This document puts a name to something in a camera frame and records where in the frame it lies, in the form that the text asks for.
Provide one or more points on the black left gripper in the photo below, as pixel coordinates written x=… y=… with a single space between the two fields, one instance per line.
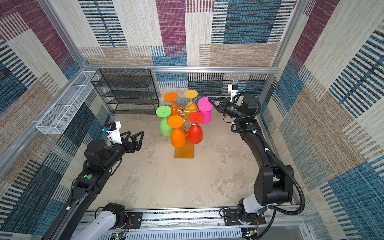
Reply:
x=135 y=146

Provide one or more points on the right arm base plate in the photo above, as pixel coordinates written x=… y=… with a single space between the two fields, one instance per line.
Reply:
x=231 y=218

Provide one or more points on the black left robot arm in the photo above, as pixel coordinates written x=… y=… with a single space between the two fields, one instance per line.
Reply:
x=100 y=159

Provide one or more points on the front orange wine glass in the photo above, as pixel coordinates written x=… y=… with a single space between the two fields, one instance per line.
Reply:
x=178 y=136

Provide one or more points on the black mesh shelf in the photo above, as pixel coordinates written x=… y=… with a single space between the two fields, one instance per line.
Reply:
x=130 y=91

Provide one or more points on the yellow wine glass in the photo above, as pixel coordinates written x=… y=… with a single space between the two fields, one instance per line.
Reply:
x=191 y=105

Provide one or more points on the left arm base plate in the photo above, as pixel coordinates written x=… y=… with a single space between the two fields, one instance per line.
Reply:
x=127 y=221

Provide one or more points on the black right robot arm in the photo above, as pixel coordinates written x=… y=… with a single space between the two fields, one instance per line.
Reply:
x=275 y=186

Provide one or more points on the aluminium front rail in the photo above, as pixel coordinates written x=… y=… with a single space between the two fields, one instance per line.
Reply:
x=190 y=224

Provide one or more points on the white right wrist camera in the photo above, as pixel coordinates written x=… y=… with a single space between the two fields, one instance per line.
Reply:
x=235 y=93

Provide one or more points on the orange wine glass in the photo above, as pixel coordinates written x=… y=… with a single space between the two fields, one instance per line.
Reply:
x=178 y=136
x=171 y=97

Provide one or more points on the back orange wine glass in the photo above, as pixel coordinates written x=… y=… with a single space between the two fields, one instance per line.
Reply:
x=171 y=97

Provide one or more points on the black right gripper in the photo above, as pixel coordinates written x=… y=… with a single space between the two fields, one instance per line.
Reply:
x=223 y=104

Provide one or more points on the orange wooden rack base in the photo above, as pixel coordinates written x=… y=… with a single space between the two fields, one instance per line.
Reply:
x=186 y=152

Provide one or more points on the green wine glass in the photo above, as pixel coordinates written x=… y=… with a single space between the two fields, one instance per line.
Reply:
x=164 y=112

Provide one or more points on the white mesh wall basket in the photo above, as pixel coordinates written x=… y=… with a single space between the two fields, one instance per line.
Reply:
x=59 y=116

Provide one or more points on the red wine glass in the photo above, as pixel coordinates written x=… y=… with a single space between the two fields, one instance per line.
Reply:
x=195 y=131

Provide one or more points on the pink wine glass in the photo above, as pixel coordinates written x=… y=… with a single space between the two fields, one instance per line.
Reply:
x=205 y=108

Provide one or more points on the gold wire glass rack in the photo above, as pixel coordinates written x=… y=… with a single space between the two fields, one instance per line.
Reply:
x=181 y=111

